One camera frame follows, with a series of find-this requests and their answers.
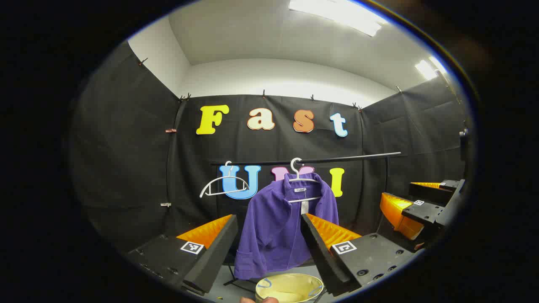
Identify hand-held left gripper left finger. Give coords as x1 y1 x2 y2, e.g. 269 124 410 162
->
125 214 239 295

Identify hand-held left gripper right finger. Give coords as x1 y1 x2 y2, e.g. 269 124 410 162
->
300 213 415 297

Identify beige laundry hamper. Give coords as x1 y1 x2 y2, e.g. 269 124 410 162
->
255 273 325 303

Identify white plastic hanger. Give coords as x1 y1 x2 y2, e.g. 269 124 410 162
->
288 157 325 203
199 161 250 198

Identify purple shirt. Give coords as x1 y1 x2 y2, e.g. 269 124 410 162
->
234 173 340 280

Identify small ceiling light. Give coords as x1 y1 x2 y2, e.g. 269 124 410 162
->
415 56 448 80

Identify black backdrop cloth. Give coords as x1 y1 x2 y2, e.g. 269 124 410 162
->
69 40 468 257

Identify black clothes rail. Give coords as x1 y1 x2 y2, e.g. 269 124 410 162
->
210 152 402 292

